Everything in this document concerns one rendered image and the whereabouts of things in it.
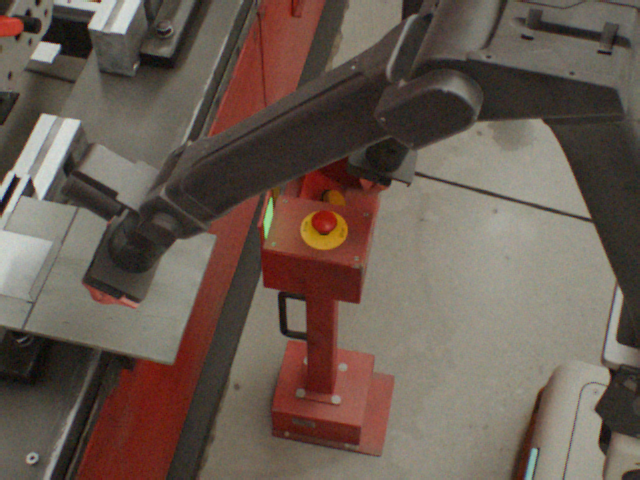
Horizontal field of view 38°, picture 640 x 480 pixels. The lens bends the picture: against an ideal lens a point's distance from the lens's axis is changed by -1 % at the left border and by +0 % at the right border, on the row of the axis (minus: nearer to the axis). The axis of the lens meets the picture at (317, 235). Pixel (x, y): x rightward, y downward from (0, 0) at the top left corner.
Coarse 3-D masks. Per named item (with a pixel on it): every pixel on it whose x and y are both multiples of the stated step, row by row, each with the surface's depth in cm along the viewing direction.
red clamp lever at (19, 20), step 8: (0, 16) 95; (16, 16) 99; (24, 16) 99; (0, 24) 92; (8, 24) 93; (16, 24) 95; (24, 24) 98; (32, 24) 98; (40, 24) 99; (0, 32) 92; (8, 32) 94; (16, 32) 95; (32, 32) 99
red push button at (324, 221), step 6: (324, 210) 140; (318, 216) 140; (324, 216) 139; (330, 216) 140; (312, 222) 139; (318, 222) 139; (324, 222) 139; (330, 222) 139; (336, 222) 139; (318, 228) 139; (324, 228) 138; (330, 228) 139; (324, 234) 141
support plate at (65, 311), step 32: (32, 224) 116; (64, 224) 116; (96, 224) 116; (64, 256) 113; (192, 256) 113; (64, 288) 111; (160, 288) 111; (192, 288) 111; (0, 320) 108; (32, 320) 108; (64, 320) 108; (96, 320) 108; (128, 320) 108; (160, 320) 108; (128, 352) 106; (160, 352) 106
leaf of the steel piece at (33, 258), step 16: (0, 240) 114; (16, 240) 114; (32, 240) 114; (0, 256) 113; (16, 256) 113; (32, 256) 113; (48, 256) 111; (0, 272) 112; (16, 272) 112; (32, 272) 112; (48, 272) 112; (0, 288) 110; (16, 288) 110; (32, 288) 108
